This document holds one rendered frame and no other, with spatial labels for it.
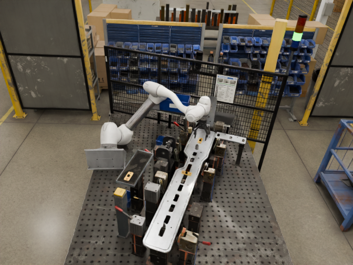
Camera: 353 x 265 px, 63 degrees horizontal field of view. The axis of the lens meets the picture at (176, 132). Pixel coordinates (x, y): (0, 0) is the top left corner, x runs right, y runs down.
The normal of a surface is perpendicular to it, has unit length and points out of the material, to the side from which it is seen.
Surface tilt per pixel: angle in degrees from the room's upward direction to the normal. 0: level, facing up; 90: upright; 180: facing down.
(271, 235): 0
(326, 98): 90
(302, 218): 0
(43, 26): 91
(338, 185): 0
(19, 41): 91
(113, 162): 90
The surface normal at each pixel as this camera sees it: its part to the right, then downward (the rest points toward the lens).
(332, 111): 0.09, 0.59
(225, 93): -0.30, 0.55
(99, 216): 0.04, -0.81
